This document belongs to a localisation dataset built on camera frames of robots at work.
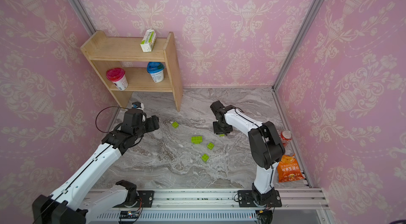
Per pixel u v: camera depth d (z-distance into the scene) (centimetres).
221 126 79
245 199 73
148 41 76
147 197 74
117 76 83
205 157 86
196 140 90
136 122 60
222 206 73
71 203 39
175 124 100
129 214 73
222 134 79
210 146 90
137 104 69
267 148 51
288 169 78
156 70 87
